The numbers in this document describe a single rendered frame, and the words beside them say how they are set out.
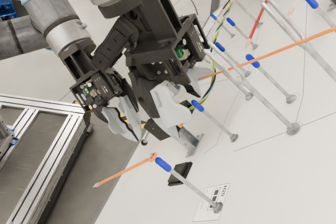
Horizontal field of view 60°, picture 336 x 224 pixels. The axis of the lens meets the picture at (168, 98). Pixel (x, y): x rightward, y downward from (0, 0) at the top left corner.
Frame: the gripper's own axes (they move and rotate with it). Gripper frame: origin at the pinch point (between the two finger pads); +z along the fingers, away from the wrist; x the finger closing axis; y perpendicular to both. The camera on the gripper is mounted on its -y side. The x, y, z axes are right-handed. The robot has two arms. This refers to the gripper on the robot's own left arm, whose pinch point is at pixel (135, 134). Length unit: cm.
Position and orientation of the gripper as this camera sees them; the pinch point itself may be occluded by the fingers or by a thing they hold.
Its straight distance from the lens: 59.1
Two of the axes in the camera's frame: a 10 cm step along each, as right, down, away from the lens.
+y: -0.9, 0.8, -9.9
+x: 8.3, -5.4, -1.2
